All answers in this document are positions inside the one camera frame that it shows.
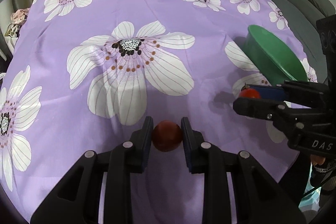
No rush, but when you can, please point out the red cherry tomato with stem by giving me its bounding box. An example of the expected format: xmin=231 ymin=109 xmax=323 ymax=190
xmin=238 ymin=84 xmax=261 ymax=99

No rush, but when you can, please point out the purple floral tablecloth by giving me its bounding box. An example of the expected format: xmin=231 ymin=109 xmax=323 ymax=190
xmin=1 ymin=0 xmax=314 ymax=221

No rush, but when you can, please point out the grey sofa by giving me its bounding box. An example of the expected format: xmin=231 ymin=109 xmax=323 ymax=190
xmin=272 ymin=0 xmax=335 ymax=82

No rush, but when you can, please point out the green plastic bowl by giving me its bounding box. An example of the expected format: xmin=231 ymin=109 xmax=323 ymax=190
xmin=242 ymin=24 xmax=308 ymax=86

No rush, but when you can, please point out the person right hand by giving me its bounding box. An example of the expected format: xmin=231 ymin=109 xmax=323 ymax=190
xmin=310 ymin=155 xmax=327 ymax=168

